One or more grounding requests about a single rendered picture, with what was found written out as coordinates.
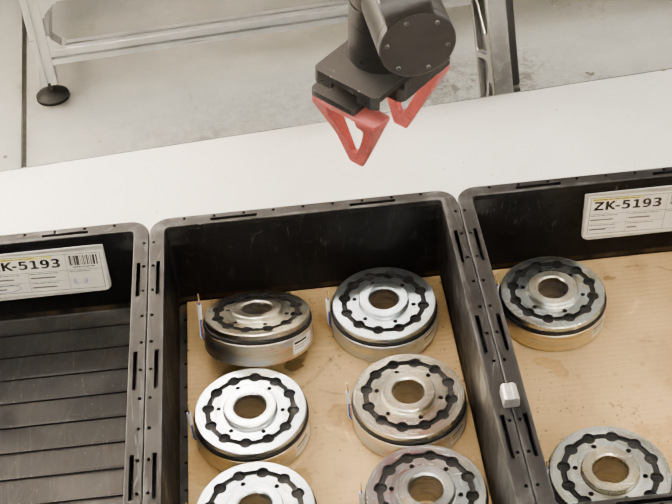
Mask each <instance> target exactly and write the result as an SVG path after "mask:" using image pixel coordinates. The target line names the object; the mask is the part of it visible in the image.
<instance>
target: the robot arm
mask: <svg viewBox="0 0 672 504"><path fill-rule="evenodd" d="M455 44H456V33H455V30H454V27H453V25H452V23H451V20H450V18H449V16H448V14H447V12H446V9H445V7H444V5H443V3H442V0H348V40H347V41H346V42H344V43H343V44H342V45H340V46H339V47H338V48H336V49H335V50H334V51H333V52H331V53H330V54H329V55H327V56H326V57H325V58H324V59H322V60H321V61H320V62H318V63H317V64H316V65H315V81H316V83H315V84H314V85H312V101H313V103H314V104H315V105H316V107H317V108H318V109H319V111H320V112H321V113H322V115H323V116H324V117H325V119H326V120H327V121H328V123H329V124H330V125H331V126H332V128H333V129H334V130H335V132H336V134H337V136H338V138H339V140H340V142H341V144H342V146H343V148H344V150H345V152H346V154H347V156H348V158H349V160H350V161H352V162H354V163H355V164H357V165H359V166H361V167H362V166H364V165H365V164H366V162H367V160H368V159H369V157H370V155H371V153H372V152H373V150H374V148H375V146H376V144H377V142H378V140H379V139H380V137H381V135H382V133H383V131H384V129H385V128H386V126H387V124H388V122H389V120H390V116H389V115H387V114H385V113H383V112H381V111H379V110H380V102H382V101H383V100H384V99H385V98H386V97H387V101H388V105H389V108H390V111H391V115H392V118H393V121H394V123H396V124H398V125H400V126H402V127H404V128H408V127H409V125H410V124H411V122H412V121H413V119H414V118H415V116H416V115H417V113H418V112H419V110H420V109H421V107H422V106H423V105H424V103H425V102H426V100H427V99H428V98H429V96H430V95H431V94H432V92H433V91H434V90H435V88H436V87H437V86H438V84H439V83H440V81H441V80H442V79H443V77H444V76H445V75H446V73H447V72H448V71H449V69H450V55H451V54H452V52H453V50H454V47H455ZM414 94H415V95H414ZM412 95H414V96H413V98H412V100H411V101H410V103H409V105H408V106H407V108H406V109H405V110H404V109H403V108H402V102H405V101H406V100H408V99H409V98H410V97H411V96H412ZM344 116H345V117H347V118H348V119H350V120H351V121H354V123H355V126H356V128H357V129H359V130H361V131H362V132H363V136H362V140H361V144H360V147H359V149H357V148H356V146H355V144H354V141H353V138H352V136H351V133H350V130H349V128H348V125H347V123H346V120H345V117H344Z"/></svg>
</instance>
